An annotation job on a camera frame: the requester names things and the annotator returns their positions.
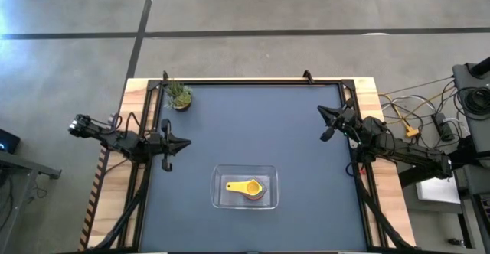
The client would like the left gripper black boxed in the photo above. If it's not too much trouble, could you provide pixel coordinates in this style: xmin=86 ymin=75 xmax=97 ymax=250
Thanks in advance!
xmin=148 ymin=118 xmax=193 ymax=173

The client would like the yellow cable plug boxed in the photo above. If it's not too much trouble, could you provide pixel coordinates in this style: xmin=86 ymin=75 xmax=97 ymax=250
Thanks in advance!
xmin=381 ymin=93 xmax=421 ymax=138

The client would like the black power strip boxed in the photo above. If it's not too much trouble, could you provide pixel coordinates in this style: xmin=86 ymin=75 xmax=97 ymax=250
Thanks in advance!
xmin=431 ymin=111 xmax=457 ymax=143

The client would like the loose cable bundle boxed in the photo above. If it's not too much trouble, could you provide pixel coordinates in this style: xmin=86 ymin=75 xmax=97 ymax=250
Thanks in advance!
xmin=377 ymin=76 xmax=466 ymax=154

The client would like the black diagonal beam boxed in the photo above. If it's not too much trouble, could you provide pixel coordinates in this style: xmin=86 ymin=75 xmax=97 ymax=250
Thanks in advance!
xmin=397 ymin=146 xmax=490 ymax=188

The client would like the coiled black cable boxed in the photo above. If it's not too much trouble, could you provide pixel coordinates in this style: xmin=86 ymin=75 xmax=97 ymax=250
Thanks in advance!
xmin=454 ymin=86 xmax=490 ymax=116

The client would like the yellow measuring cup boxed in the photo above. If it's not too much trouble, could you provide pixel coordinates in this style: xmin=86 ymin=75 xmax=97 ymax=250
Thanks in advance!
xmin=225 ymin=177 xmax=265 ymax=198

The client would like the black keyboard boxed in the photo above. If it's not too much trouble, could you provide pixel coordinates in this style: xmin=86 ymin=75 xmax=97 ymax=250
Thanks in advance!
xmin=473 ymin=191 xmax=490 ymax=232

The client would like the succulent plant in black pot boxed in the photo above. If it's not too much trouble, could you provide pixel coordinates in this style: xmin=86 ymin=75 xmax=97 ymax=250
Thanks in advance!
xmin=164 ymin=79 xmax=194 ymax=112

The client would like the dark monitor device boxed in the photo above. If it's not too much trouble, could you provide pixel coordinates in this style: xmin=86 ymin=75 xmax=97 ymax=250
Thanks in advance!
xmin=0 ymin=128 xmax=21 ymax=155

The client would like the dark grey equipment cart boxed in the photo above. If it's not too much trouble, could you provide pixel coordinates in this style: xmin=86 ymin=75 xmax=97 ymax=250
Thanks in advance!
xmin=451 ymin=57 xmax=490 ymax=254

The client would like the white flat board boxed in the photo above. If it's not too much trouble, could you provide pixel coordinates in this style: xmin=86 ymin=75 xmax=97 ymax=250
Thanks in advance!
xmin=415 ymin=175 xmax=462 ymax=204

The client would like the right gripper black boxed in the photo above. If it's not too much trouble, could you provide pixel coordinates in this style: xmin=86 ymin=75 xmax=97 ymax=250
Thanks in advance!
xmin=317 ymin=97 xmax=371 ymax=143

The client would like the grey metal desk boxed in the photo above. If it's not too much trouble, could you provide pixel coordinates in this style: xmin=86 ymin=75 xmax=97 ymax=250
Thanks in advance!
xmin=0 ymin=149 xmax=63 ymax=254

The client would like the clear plastic rectangular basket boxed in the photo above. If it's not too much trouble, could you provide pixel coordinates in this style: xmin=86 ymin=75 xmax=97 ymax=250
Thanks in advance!
xmin=209 ymin=164 xmax=281 ymax=210

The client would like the red measuring cup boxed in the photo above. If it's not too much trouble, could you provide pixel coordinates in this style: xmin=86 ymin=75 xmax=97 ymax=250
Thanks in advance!
xmin=243 ymin=176 xmax=268 ymax=202

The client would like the black yellow hazard tape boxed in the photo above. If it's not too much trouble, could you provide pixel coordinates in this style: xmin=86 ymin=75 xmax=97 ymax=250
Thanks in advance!
xmin=78 ymin=145 xmax=112 ymax=252

